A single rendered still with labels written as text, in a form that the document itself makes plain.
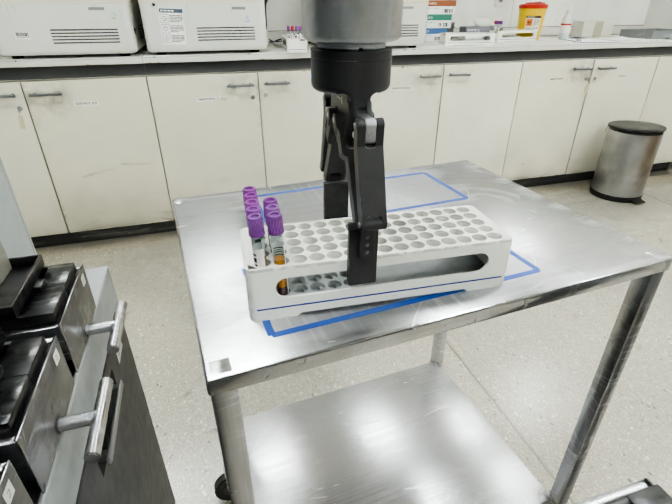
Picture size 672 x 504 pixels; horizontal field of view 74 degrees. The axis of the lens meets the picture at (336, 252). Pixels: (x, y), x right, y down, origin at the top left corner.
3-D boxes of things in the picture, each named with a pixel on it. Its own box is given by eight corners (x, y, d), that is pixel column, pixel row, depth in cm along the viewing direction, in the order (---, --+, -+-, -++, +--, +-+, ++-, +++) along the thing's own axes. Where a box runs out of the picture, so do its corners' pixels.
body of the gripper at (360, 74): (407, 47, 38) (399, 154, 43) (375, 40, 45) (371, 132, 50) (320, 49, 36) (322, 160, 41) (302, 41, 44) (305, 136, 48)
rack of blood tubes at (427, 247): (250, 322, 46) (244, 271, 43) (244, 273, 55) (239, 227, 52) (505, 285, 53) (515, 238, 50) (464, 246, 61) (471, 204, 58)
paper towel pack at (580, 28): (580, 37, 313) (584, 21, 308) (569, 36, 322) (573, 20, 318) (610, 37, 318) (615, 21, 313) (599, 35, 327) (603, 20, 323)
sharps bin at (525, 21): (524, 40, 284) (531, 1, 273) (507, 39, 298) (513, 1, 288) (547, 40, 288) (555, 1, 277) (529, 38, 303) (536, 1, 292)
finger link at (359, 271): (376, 218, 44) (379, 222, 43) (373, 278, 48) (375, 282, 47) (347, 221, 44) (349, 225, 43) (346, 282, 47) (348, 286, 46)
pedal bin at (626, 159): (620, 208, 276) (646, 133, 253) (575, 187, 308) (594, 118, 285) (659, 203, 284) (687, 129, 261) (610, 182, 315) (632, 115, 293)
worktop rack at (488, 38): (444, 45, 252) (446, 33, 249) (438, 44, 260) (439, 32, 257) (494, 45, 256) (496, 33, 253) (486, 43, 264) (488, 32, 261)
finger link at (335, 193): (324, 184, 52) (323, 181, 53) (324, 237, 56) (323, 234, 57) (349, 182, 53) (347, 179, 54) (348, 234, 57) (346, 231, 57)
